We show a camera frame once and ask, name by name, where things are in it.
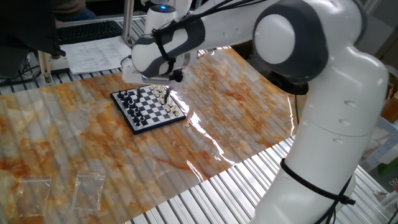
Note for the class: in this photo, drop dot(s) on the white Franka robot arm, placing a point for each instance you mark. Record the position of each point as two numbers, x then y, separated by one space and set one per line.
342 93

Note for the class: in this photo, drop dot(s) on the person in blue jeans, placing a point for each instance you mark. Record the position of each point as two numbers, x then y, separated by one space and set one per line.
79 15

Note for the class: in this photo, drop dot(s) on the black and white chessboard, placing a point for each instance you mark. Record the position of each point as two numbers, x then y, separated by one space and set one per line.
149 107

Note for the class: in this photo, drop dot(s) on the black computer keyboard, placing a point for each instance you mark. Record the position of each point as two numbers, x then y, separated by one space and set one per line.
90 32

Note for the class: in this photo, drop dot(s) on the tall aluminium frame post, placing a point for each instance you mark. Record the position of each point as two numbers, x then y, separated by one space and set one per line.
127 18

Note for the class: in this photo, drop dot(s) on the brown cardboard box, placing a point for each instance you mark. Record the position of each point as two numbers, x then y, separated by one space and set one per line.
392 109

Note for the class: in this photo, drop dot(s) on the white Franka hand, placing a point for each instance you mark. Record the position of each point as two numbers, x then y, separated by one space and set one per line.
130 74

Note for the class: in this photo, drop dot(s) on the clear plastic zip bag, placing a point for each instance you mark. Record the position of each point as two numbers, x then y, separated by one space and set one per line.
31 197
88 193

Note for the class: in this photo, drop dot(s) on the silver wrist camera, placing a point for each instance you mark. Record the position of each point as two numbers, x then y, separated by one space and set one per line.
157 81

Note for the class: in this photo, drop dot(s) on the orange marble pattern mat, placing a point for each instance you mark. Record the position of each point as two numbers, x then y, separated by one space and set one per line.
93 149

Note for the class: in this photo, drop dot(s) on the grey metal shelf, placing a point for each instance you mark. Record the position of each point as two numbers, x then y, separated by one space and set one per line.
390 124

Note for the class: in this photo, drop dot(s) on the green object under shelf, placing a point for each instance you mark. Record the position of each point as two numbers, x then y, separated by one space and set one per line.
388 168

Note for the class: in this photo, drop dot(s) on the white printed paper sheet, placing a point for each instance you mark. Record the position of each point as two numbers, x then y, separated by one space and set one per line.
93 56

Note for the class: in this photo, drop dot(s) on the short aluminium frame post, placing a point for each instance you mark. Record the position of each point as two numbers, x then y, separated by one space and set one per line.
45 68

